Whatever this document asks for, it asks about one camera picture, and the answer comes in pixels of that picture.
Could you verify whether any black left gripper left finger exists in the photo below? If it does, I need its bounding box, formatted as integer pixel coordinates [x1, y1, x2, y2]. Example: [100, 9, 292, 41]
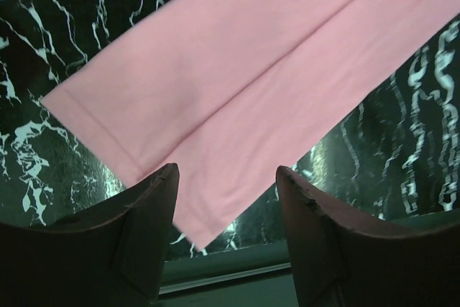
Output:
[1, 163, 179, 306]

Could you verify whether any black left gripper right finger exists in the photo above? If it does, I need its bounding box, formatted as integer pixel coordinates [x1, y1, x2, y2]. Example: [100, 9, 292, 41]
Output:
[276, 166, 459, 306]

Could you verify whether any pink t shirt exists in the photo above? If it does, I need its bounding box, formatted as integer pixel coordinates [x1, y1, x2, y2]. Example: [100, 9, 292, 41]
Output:
[42, 0, 459, 249]

